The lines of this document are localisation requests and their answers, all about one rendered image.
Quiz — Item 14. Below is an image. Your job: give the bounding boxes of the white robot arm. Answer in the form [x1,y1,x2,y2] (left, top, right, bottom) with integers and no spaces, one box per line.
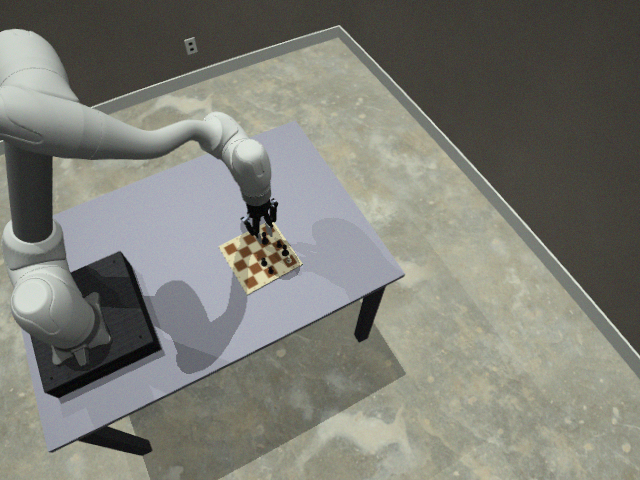
[0,29,271,366]

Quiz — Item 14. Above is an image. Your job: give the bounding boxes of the chessboard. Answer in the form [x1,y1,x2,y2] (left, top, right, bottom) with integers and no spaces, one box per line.
[219,222,303,295]

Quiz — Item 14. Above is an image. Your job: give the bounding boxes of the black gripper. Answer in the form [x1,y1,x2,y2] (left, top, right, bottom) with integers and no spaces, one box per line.
[241,198,278,244]

